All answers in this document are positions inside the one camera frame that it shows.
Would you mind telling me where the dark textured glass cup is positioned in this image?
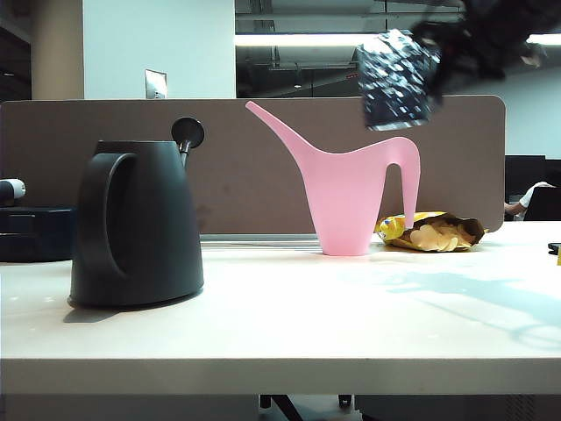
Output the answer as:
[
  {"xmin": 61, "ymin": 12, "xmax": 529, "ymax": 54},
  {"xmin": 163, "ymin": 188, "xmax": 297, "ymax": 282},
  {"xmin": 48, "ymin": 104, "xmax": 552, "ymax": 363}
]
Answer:
[{"xmin": 355, "ymin": 28, "xmax": 443, "ymax": 132}]

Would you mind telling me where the brown desk partition panel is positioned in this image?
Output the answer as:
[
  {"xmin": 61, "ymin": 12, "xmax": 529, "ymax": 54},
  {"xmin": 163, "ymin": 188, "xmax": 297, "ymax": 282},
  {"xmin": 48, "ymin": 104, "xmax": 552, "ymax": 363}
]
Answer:
[{"xmin": 0, "ymin": 95, "xmax": 507, "ymax": 236}]

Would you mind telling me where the black table leg frame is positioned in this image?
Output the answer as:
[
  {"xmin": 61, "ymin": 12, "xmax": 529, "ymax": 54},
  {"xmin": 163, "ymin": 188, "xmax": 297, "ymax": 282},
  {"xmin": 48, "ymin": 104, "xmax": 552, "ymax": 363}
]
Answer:
[{"xmin": 258, "ymin": 394, "xmax": 306, "ymax": 421}]

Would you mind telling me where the white and black cylinder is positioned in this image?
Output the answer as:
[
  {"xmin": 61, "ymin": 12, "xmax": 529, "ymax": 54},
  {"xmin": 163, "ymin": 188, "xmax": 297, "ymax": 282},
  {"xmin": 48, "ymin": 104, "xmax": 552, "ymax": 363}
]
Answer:
[{"xmin": 0, "ymin": 178, "xmax": 26, "ymax": 207}]

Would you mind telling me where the long ceiling light strip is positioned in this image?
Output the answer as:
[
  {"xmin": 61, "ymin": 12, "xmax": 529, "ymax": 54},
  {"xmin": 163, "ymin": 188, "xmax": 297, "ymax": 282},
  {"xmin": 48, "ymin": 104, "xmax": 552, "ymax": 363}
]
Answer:
[{"xmin": 234, "ymin": 32, "xmax": 561, "ymax": 47}]

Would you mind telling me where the yellow chip bag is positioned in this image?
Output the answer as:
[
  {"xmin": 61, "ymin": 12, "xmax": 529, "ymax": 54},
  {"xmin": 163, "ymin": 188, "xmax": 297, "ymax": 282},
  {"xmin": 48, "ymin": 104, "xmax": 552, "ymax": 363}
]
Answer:
[{"xmin": 375, "ymin": 210, "xmax": 486, "ymax": 253}]

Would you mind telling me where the pink plastic watering can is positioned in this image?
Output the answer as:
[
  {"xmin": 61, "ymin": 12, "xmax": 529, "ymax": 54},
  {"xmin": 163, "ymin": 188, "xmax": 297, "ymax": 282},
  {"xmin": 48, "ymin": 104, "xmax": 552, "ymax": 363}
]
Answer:
[{"xmin": 244, "ymin": 101, "xmax": 423, "ymax": 257}]

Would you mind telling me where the black office monitor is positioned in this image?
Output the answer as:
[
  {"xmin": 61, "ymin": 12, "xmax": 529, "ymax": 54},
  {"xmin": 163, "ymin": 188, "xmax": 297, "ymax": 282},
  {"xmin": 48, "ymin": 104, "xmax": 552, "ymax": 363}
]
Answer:
[{"xmin": 504, "ymin": 154, "xmax": 548, "ymax": 196}]

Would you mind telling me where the silver wall plate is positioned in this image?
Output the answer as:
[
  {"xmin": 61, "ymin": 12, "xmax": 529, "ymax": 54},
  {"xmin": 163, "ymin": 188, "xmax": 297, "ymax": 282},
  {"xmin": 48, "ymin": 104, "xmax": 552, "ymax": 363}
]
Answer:
[{"xmin": 144, "ymin": 69, "xmax": 168, "ymax": 100}]

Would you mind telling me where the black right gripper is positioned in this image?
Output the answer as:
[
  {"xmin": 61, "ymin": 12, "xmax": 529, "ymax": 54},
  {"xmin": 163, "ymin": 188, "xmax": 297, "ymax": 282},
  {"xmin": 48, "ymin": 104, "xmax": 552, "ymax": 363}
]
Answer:
[{"xmin": 410, "ymin": 12, "xmax": 549, "ymax": 84}]

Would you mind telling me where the person in white shirt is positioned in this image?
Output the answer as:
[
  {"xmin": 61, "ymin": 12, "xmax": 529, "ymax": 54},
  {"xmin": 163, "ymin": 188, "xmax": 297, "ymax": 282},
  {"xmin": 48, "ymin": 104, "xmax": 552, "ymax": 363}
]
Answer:
[{"xmin": 503, "ymin": 181, "xmax": 552, "ymax": 222}]

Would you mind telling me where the dark navy storage box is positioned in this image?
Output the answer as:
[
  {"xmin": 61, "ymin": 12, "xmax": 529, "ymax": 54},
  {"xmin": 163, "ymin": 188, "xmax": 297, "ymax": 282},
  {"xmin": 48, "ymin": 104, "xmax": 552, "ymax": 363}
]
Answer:
[{"xmin": 0, "ymin": 207, "xmax": 75, "ymax": 264}]

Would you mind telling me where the black watering kettle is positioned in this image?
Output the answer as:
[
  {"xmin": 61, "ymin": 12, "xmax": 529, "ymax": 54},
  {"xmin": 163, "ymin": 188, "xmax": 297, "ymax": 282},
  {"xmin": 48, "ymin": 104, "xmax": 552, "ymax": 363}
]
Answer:
[{"xmin": 67, "ymin": 117, "xmax": 206, "ymax": 309}]

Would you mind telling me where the black office chair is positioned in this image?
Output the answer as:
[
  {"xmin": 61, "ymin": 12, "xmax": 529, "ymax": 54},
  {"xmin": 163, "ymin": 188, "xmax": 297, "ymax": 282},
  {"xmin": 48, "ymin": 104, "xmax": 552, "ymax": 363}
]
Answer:
[{"xmin": 523, "ymin": 186, "xmax": 561, "ymax": 223}]

